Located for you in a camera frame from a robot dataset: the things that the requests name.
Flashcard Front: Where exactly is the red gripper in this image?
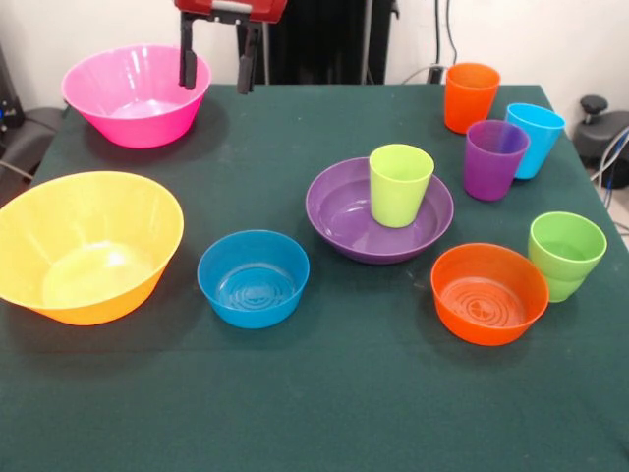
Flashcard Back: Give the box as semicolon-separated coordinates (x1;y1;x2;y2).
174;0;289;95

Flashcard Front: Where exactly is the purple bowl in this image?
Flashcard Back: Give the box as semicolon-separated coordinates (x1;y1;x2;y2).
305;156;455;266

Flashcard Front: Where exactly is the lime yellow cup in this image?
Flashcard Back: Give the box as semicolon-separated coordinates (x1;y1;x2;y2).
368;144;435;229

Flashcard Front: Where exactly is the black computer tower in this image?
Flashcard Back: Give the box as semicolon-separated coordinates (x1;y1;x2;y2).
0;43;26;144

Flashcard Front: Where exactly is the large pink bowl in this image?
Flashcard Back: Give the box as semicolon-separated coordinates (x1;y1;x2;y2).
60;43;213;149

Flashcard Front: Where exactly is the large orange yellow bowl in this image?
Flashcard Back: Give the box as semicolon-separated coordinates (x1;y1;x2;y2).
0;170;186;326

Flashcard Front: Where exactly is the small blue bowl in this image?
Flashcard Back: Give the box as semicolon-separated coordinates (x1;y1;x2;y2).
197;229;312;329

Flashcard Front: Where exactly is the orange cup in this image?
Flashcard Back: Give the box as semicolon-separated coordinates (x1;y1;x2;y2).
444;62;501;135

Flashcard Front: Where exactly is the purple cup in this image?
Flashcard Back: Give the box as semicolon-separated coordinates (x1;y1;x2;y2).
463;119;531;203

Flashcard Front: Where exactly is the blue cup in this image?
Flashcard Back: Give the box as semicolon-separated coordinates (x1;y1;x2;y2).
505;102;566;181

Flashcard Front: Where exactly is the dark green tablecloth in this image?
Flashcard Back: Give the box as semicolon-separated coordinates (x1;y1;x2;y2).
0;83;629;472

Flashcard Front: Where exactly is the small orange bowl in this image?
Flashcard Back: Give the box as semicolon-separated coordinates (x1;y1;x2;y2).
429;242;550;347

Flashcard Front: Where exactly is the green cup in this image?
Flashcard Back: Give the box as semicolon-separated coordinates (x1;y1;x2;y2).
528;211;608;284
540;272;590;304

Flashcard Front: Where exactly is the black equipment with knob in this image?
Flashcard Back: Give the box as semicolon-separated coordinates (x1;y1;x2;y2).
573;95;629;171

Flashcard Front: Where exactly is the white cable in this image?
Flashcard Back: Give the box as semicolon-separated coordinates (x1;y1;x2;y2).
400;63;436;86

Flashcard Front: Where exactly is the black cable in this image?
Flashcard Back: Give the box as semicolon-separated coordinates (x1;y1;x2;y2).
434;0;443;68
445;0;462;66

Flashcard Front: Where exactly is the blue cable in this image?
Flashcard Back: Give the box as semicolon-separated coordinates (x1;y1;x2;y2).
592;125;629;207

